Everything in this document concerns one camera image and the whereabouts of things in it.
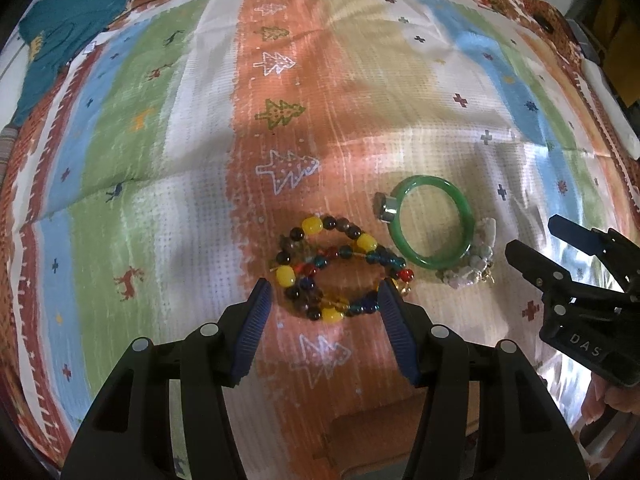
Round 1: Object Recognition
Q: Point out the white stone chip bracelet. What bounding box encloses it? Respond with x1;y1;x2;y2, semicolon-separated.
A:
435;216;500;290

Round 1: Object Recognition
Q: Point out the green jade bangle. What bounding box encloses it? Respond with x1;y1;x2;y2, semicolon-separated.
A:
387;174;475;271

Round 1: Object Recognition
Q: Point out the silver ring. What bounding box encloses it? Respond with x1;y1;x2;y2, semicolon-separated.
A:
373;192;402;224

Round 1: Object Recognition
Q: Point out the multicolour glass bead bracelet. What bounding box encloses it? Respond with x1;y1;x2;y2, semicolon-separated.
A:
268;213;417;323

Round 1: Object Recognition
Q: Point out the right hand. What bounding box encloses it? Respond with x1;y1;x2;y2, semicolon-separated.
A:
582;374;640;424

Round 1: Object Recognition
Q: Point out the silver metal tin box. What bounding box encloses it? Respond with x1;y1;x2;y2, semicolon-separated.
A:
312;391;426;479

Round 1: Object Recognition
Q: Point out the white rolled cloth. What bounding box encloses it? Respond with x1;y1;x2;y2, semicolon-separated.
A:
582;58;640;160

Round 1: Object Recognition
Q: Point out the striped grey brown pillow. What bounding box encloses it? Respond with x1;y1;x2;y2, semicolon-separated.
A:
0;125;18;181

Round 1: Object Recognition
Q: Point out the teal t-shirt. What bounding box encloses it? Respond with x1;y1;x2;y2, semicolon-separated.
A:
11;0;128;126

